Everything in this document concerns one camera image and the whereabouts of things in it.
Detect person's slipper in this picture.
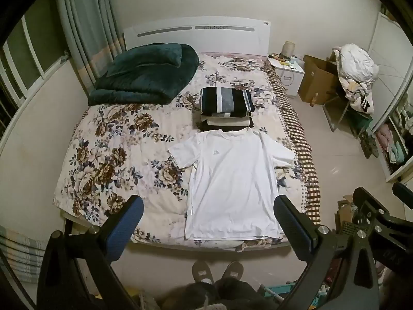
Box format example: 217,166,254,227
191,260,215,285
221,261,245,280

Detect person's right slipper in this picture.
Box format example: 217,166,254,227
221,261,245,280

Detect striped cloth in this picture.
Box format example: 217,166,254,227
0,226,49,285

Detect white wardrobe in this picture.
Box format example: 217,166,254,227
368,3,413,183

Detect teal plastic basket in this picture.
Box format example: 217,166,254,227
258,282,300,301

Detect folded beige garment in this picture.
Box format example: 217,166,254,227
201,114,255,127

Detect small cardboard box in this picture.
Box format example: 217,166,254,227
336,194,355,233

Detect dark green blanket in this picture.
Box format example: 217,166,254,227
88,43,199,106

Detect window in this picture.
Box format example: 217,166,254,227
0,16,70,126

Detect grey curtain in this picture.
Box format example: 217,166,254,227
53,0,126,97

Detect large cardboard box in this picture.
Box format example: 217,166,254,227
297,55,347,105

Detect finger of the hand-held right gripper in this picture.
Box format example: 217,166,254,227
352,187,413,233
392,182,413,202

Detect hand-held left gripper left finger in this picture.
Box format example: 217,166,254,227
37,195,145,310

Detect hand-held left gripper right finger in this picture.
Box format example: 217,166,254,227
273,195,379,310

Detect person's legs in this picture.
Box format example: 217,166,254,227
158,278,259,310

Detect folded dark garment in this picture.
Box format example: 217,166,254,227
193,114,255,134

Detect white nightstand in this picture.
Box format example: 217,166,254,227
267,55,306,97

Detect bed with floral sheet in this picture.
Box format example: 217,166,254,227
53,52,320,254

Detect white headboard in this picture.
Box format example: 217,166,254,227
123,19,272,57

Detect brown checkered bed sheet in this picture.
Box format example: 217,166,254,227
265,60,321,227

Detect white t-shirt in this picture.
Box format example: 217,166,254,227
167,127,296,241

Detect person's left slipper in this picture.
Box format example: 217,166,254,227
191,260,215,285

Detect folding chair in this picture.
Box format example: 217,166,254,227
323,94,373,139

